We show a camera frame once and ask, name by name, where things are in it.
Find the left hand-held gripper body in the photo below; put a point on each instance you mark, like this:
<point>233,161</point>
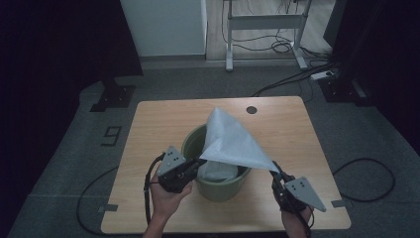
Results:
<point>171,172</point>

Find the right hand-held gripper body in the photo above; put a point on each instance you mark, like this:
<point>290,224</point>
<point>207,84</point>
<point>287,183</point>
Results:
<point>297,195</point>

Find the green plastic bin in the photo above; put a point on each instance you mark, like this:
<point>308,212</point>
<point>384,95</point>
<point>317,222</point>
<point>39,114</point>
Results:
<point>218,191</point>

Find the white plastic bag blue edge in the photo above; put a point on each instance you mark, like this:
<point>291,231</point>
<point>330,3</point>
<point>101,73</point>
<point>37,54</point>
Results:
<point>231,142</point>

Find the person's right hand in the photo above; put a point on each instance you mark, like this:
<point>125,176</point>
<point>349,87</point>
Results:
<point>295,218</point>

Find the person's left hand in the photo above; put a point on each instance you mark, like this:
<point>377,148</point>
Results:
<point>168,201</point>

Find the grey tape piece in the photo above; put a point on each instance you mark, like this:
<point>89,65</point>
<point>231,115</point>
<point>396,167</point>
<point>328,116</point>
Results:
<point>108,208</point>
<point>339,203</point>

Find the dark round table grommet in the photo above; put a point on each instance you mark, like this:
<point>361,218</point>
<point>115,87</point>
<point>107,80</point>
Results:
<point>251,110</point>

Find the black stand base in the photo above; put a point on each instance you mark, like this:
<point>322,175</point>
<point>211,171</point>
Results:
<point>343,91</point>
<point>114,97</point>

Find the white power strip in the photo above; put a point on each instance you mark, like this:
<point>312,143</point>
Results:
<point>322,75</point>

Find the white cabinet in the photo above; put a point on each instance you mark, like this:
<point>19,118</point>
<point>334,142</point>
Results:
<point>165,26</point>

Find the dark curtain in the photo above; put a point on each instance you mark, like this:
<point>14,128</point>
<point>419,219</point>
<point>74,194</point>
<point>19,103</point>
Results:
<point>383,49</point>

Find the white metal desk frame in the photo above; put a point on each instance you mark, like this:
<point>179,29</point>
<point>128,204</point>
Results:
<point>264,22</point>

